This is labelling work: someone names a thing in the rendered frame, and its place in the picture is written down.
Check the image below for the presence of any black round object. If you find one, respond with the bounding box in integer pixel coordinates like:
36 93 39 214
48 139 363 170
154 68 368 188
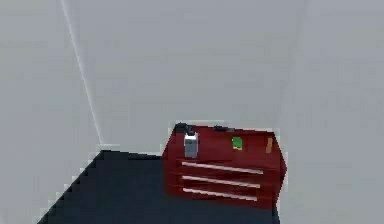
174 122 190 134

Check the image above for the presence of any grey bottle with black cap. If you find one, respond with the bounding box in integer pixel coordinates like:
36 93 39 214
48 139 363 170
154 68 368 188
183 129 199 159

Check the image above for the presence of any black flat object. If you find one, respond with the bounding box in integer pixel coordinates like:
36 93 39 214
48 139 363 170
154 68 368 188
213 125 236 133

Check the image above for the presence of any red chest of drawers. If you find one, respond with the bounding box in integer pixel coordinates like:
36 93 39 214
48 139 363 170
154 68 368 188
162 123 288 211

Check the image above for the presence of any green cube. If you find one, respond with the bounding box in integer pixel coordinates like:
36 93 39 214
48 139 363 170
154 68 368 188
231 136 244 151

